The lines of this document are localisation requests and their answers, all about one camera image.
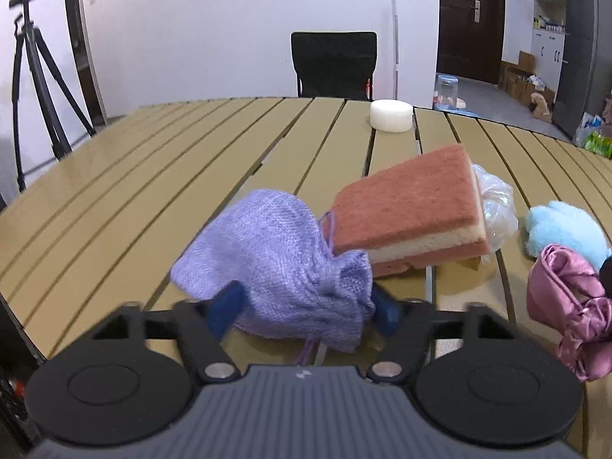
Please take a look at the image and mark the black tall stand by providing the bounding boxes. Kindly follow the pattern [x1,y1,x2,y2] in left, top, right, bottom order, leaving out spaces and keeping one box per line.
[36,0,109,126]

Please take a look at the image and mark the dark brown door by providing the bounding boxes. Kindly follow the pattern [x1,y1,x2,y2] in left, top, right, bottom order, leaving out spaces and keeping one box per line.
[437,0,506,85]

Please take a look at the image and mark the white mop handle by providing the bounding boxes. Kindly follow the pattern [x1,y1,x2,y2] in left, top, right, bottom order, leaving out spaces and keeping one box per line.
[389,0,403,102]

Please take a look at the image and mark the pink and cream sponge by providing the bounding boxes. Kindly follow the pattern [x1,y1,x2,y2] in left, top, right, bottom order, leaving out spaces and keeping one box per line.
[327,143,491,278]

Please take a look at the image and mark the white base cabinet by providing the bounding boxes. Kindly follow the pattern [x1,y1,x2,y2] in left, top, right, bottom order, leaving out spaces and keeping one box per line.
[531,29,568,90]

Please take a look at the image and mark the grey refrigerator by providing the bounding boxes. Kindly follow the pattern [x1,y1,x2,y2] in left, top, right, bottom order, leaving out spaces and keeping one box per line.
[552,0,612,140]

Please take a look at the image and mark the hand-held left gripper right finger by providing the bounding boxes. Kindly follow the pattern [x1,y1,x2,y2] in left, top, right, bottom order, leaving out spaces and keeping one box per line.
[366,284,514,386]

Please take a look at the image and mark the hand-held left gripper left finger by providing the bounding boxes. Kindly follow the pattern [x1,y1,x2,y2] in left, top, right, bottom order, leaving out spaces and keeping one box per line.
[91,280,247,386]

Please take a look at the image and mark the light blue plush toy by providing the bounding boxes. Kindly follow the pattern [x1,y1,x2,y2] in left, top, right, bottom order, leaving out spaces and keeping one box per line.
[525,200,612,273]

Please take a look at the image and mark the cardboard boxes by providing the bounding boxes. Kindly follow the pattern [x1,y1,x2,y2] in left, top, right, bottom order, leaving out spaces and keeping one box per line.
[499,52,555,107]

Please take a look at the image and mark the clear glass jar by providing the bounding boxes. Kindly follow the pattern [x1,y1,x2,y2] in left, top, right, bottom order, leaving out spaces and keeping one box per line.
[433,73,474,116]

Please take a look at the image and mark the tan plush dog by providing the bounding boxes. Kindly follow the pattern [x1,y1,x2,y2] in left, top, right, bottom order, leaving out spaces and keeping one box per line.
[530,93,554,121]

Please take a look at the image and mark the pink satin scrunchie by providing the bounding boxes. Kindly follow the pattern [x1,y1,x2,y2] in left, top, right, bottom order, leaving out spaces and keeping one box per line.
[527,244,612,383]

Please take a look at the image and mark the green snack bag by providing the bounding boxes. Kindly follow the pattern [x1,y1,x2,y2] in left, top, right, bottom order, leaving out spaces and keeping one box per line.
[583,131,612,160]

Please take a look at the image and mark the black folding chair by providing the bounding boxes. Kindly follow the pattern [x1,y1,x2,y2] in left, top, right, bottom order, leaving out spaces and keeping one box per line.
[291,31,378,102]

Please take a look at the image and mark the white round block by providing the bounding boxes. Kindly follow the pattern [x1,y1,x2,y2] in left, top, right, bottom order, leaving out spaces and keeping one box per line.
[369,99,415,133]

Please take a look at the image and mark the white plastic bag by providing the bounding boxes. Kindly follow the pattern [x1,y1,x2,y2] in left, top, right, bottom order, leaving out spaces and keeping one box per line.
[573,112,606,148]

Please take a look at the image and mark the black camera tripod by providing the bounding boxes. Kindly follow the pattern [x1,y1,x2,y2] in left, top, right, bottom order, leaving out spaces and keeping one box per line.
[8,7,96,193]

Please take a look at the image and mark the purple burlap pouch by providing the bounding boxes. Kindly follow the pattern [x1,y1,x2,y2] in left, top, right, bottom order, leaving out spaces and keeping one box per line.
[169,189,376,370]

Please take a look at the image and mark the clear plastic bag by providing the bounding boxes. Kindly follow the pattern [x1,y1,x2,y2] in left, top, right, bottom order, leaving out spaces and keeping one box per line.
[471,163,520,264]

